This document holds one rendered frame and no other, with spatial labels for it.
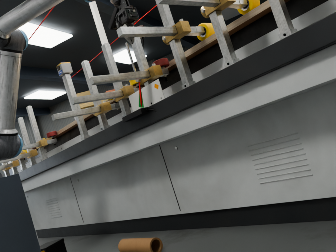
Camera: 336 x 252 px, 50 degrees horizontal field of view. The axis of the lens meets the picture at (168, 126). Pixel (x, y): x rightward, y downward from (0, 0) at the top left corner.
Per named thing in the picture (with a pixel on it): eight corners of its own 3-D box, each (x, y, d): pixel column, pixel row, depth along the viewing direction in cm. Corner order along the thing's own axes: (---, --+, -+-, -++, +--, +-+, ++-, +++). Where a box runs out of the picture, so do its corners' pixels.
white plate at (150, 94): (164, 99, 166) (157, 79, 167) (133, 115, 186) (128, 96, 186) (165, 99, 167) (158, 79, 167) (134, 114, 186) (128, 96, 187)
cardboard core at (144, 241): (148, 241, 176) (116, 242, 198) (152, 257, 175) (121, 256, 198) (160, 235, 181) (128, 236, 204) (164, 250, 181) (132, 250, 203)
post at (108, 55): (130, 126, 191) (104, 42, 195) (127, 128, 194) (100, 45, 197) (135, 125, 194) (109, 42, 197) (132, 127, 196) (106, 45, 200)
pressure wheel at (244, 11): (242, -10, 147) (233, 8, 151) (256, 0, 143) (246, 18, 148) (251, -9, 151) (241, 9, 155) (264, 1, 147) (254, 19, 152)
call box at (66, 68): (64, 74, 230) (60, 62, 231) (59, 77, 236) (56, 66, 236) (73, 73, 235) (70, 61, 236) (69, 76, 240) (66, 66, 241)
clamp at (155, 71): (155, 75, 168) (152, 65, 168) (139, 85, 178) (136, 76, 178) (164, 74, 172) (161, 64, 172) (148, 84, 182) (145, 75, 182)
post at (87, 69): (107, 137, 210) (83, 60, 213) (104, 138, 213) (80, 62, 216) (112, 136, 212) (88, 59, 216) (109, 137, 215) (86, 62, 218)
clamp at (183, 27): (183, 31, 150) (179, 20, 150) (163, 45, 160) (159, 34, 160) (193, 31, 154) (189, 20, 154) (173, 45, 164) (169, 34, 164)
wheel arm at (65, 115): (55, 121, 188) (53, 113, 189) (53, 123, 191) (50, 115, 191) (122, 108, 217) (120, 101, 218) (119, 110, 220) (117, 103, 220)
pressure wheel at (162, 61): (166, 80, 173) (158, 57, 174) (156, 85, 179) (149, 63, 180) (177, 78, 178) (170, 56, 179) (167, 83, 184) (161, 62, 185)
